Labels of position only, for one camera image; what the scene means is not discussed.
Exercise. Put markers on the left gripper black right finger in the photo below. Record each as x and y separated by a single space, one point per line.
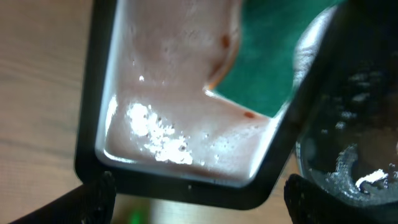
307 203

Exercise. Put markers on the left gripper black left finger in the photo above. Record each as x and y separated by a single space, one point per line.
91 203

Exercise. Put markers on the green and yellow sponge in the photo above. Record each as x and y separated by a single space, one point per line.
262 76

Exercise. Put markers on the round black tray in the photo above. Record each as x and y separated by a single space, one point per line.
349 147

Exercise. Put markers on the rectangular black sponge tray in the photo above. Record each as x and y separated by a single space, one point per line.
88 166

